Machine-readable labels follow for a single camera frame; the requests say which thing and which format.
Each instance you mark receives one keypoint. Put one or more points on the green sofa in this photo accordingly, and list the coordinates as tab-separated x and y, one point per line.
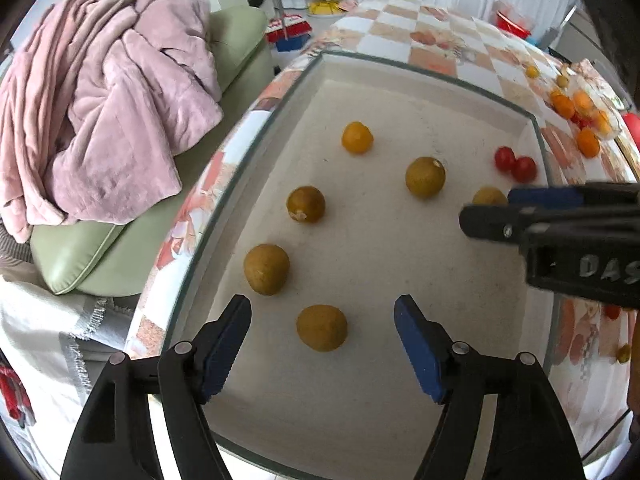
150	245

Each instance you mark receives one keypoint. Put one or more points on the grey fringed throw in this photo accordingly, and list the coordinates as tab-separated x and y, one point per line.
50	330

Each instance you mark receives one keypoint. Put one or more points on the yellow cherry tomato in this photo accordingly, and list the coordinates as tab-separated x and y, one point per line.
532	71
562	81
623	353
357	137

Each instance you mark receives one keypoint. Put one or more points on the red and white broom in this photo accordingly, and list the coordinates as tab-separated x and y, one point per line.
289	27

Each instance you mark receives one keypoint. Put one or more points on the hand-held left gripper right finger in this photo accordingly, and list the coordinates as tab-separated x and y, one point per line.
420	350

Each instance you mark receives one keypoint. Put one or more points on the dark glass cabinet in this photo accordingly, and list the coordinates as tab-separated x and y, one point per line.
607	10

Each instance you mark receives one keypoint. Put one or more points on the checkered printed tablecloth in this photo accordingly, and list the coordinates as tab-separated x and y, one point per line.
450	45

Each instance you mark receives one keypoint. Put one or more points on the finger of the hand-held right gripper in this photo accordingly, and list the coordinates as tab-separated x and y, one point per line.
495	222
545	195

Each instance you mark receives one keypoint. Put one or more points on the red plastic bucket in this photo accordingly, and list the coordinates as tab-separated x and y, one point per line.
510	19

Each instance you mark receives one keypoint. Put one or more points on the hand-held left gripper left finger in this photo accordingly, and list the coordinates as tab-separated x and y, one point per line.
225	350

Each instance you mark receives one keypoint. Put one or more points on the pink fleece blanket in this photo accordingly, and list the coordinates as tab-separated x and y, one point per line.
100	100

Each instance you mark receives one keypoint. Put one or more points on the red patterned item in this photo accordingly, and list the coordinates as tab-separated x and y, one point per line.
10	390

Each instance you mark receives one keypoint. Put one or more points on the white rectangular tray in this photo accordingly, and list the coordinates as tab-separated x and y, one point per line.
375	260

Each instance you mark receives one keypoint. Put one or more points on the pink paper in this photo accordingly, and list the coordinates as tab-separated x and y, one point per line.
348	6

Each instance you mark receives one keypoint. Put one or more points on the brown-green longan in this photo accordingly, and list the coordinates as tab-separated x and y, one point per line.
425	176
489	196
306	204
266	269
321	327

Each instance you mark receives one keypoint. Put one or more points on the orange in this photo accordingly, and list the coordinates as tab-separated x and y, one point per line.
564	105
583	101
587	142
602	122

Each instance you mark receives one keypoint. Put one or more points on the yellow plastic object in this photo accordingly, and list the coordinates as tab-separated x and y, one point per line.
322	7

